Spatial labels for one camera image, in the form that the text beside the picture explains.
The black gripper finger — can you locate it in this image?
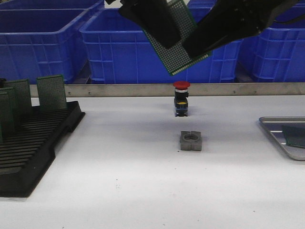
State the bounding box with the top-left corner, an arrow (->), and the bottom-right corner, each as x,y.
119,0 -> 181,49

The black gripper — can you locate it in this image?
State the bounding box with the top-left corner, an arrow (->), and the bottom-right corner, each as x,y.
183,0 -> 298,58

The green perforated circuit board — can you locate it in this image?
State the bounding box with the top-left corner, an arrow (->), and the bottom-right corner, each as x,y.
4,79 -> 32,115
282,125 -> 305,148
36,74 -> 67,112
143,0 -> 212,76
0,87 -> 19,135
0,92 -> 14,144

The silver metal tray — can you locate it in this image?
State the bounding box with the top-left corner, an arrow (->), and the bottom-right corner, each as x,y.
259,116 -> 305,161

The black slotted board rack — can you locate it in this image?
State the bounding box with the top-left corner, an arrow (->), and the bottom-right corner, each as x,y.
0,101 -> 85,198

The blue bin rear right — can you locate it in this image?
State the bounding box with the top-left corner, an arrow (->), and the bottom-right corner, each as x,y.
185,0 -> 305,10

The blue plastic bin centre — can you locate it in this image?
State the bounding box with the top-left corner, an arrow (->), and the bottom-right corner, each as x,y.
80,9 -> 242,84

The blue plastic bin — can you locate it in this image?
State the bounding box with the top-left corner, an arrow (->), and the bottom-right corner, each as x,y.
234,7 -> 305,83
0,9 -> 90,84
80,9 -> 242,84

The blue plastic bin right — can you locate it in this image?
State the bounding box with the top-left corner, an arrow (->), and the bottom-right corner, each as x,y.
234,7 -> 305,83

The red emergency stop button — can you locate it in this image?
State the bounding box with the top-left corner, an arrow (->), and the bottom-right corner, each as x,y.
173,81 -> 190,117

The blue plastic bin left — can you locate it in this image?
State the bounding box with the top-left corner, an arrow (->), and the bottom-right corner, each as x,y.
0,9 -> 90,84

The grey metal square nut block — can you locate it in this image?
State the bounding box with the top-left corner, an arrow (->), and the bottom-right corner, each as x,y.
180,131 -> 202,151

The blue bin rear left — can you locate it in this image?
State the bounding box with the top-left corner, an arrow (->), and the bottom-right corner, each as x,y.
0,0 -> 104,10

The black cable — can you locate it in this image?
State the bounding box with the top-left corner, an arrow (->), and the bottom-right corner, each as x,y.
274,14 -> 305,24

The steel table edge rail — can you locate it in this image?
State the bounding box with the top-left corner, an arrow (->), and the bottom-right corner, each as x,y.
65,83 -> 305,97

